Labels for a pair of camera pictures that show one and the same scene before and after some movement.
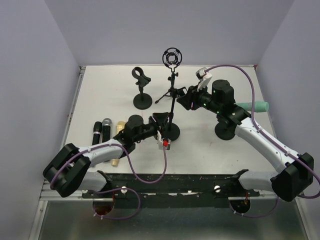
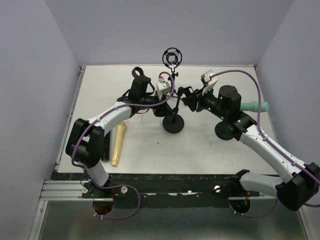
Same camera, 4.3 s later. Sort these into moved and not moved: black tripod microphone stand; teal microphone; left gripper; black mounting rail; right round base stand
Moved: left gripper
Not moved: black tripod microphone stand; right round base stand; black mounting rail; teal microphone
